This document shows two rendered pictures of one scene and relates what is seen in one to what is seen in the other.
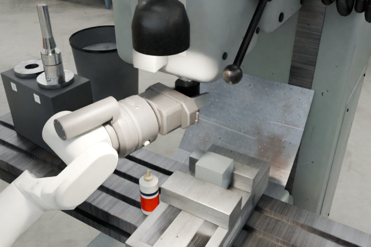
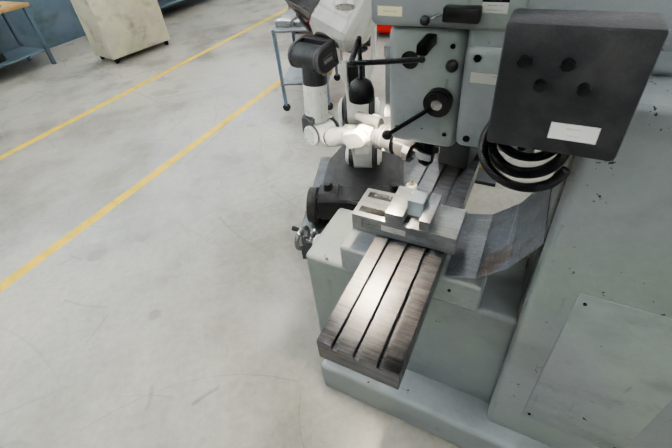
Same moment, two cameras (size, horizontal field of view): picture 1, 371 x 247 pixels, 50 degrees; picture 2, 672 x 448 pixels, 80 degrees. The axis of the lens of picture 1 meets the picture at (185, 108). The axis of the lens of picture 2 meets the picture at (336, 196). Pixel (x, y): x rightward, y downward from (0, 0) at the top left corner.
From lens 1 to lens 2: 1.13 m
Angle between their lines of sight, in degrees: 71
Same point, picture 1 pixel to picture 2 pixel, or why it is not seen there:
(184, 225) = (383, 205)
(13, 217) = (336, 134)
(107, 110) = (372, 121)
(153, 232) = (376, 195)
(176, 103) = (403, 143)
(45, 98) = not seen: hidden behind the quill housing
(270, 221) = (417, 256)
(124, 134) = (372, 135)
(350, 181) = not seen: outside the picture
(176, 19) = (353, 89)
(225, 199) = (396, 210)
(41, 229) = not seen: hidden behind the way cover
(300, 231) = (413, 270)
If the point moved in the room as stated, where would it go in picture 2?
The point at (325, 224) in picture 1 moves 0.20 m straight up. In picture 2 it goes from (424, 285) to (428, 236)
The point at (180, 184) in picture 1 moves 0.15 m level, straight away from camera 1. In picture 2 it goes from (403, 192) to (447, 186)
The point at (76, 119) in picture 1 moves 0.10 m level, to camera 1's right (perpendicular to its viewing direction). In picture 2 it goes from (360, 115) to (364, 130)
